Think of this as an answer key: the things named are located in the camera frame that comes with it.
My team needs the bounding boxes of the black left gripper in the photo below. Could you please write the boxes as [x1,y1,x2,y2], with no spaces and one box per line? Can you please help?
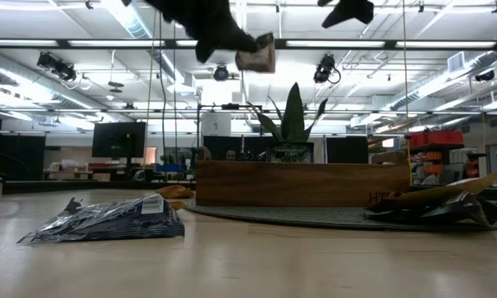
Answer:
[144,0,276,64]

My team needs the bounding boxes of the brown apple tea packet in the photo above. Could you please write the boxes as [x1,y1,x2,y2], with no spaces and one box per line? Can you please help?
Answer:
[234,35,277,75]

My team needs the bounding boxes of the dark blue blackcurrant tea packet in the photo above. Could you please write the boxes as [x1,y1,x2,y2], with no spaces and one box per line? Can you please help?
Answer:
[16,193,186,245]
[265,141,315,164]

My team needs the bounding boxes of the orange mango tea packet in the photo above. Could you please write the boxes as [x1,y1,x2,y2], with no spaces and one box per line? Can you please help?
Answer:
[155,185,196,200]
[386,171,497,208]

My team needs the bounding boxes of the pile of dark snack bags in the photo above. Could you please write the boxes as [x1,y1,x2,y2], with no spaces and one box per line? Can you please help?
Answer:
[363,190,497,228]

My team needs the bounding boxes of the overhead light bar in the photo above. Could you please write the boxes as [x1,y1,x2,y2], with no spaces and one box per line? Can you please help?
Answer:
[0,38,497,51]

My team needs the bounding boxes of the green snake plant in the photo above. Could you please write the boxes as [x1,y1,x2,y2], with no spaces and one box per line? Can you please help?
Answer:
[247,81,328,144]

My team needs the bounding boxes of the blue box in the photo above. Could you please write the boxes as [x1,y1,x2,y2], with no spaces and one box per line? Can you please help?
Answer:
[155,164,187,174]

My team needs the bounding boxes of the wooden three-compartment organizer box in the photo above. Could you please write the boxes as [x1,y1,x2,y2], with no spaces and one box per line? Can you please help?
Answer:
[195,146,413,208]

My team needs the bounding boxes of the red storage bins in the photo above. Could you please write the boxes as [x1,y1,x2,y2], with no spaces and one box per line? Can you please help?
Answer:
[408,130,465,151]

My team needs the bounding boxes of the black computer monitor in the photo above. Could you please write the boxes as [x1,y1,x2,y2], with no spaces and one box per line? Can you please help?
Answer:
[91,121,148,169]

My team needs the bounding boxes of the round grey woven mat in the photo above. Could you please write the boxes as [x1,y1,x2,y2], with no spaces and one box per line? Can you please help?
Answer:
[184,197,497,232]

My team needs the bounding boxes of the storage shelf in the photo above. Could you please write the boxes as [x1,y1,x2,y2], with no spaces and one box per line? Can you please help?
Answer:
[409,142,490,187]

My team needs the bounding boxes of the cluttered background workbench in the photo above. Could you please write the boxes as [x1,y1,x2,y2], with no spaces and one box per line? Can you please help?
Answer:
[45,159,150,182]

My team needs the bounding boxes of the black stand frame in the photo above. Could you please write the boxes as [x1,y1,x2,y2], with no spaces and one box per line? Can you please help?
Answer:
[196,103,264,162]

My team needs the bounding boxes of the hanging cable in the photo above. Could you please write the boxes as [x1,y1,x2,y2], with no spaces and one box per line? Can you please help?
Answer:
[172,22,179,175]
[143,6,158,171]
[158,12,169,179]

